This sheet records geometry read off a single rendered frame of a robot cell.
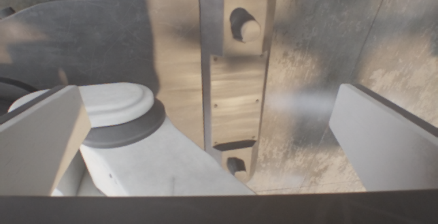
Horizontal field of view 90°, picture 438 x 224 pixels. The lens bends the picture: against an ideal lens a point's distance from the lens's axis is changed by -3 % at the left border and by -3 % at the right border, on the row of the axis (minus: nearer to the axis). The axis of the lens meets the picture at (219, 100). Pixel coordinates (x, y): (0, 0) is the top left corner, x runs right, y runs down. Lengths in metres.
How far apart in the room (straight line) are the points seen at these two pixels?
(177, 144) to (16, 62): 0.34
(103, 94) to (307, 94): 0.67
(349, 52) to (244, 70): 0.48
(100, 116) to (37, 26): 0.22
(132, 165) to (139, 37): 0.24
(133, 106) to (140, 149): 0.06
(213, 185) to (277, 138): 0.68
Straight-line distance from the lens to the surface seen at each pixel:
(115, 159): 0.33
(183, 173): 0.29
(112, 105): 0.35
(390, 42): 0.99
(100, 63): 0.49
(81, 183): 0.52
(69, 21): 0.48
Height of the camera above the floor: 0.61
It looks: 57 degrees down
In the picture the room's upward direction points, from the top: 156 degrees clockwise
